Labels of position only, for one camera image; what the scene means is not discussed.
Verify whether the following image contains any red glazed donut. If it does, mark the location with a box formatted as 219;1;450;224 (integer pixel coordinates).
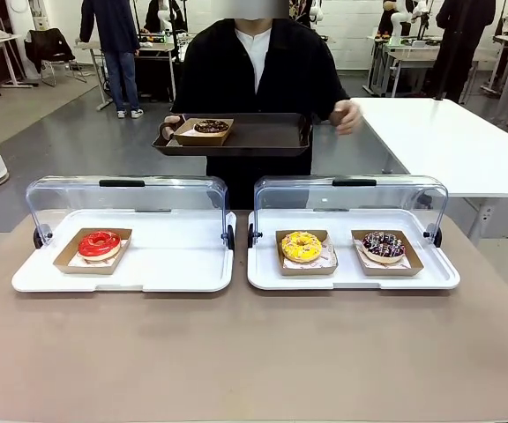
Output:
78;230;122;261

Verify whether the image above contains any white display tray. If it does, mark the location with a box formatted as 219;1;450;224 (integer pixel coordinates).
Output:
247;209;461;292
11;209;237;293

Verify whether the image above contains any bystander in blue jeans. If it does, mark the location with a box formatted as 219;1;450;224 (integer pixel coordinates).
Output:
79;0;145;119

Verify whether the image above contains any bystander in dark top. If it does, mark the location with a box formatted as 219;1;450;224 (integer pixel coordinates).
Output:
143;0;184;34

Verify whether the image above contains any person in black overshirt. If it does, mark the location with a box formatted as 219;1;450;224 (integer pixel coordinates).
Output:
170;0;352;211

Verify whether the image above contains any bystander in black shirt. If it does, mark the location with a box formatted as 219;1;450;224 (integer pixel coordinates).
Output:
377;0;399;39

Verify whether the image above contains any black jacket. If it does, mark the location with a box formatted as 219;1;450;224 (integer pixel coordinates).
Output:
24;28;77;74

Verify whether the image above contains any bystander in black suit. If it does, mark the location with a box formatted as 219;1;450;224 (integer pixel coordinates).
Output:
430;0;497;105

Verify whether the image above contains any dark brown serving tray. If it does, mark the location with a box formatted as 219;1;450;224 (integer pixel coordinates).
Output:
151;112;313;158

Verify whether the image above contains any white printed paper liner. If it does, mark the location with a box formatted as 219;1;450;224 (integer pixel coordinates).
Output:
282;235;337;270
67;240;130;269
355;240;413;269

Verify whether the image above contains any large white table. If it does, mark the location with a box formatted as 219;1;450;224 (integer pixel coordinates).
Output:
353;97;508;246

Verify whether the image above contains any grey background workbench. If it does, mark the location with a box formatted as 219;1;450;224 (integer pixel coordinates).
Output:
366;37;440;98

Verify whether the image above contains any clear dome lid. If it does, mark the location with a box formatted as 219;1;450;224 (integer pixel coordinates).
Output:
25;174;236;250
248;174;450;249

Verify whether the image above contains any brown cardboard donut box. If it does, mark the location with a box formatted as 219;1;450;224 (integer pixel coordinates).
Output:
351;228;426;278
173;117;235;146
274;228;339;278
52;227;133;276

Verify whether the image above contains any person's right hand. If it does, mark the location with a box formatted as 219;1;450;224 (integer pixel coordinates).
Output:
159;115;184;142

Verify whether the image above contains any dark donut with white drizzle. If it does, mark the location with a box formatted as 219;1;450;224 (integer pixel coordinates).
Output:
362;231;407;264

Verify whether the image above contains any grey background desk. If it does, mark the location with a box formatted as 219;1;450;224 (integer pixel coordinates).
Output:
75;39;180;111

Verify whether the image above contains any metal frame chair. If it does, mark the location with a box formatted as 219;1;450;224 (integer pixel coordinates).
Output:
37;28;88;88

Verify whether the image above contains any yellow sprinkled donut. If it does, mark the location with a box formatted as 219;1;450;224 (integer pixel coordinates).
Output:
280;231;324;264

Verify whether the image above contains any person's left hand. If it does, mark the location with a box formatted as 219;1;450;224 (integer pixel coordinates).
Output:
329;100;364;136

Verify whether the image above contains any chocolate glazed donut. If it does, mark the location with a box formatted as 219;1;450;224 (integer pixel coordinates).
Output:
193;119;230;135

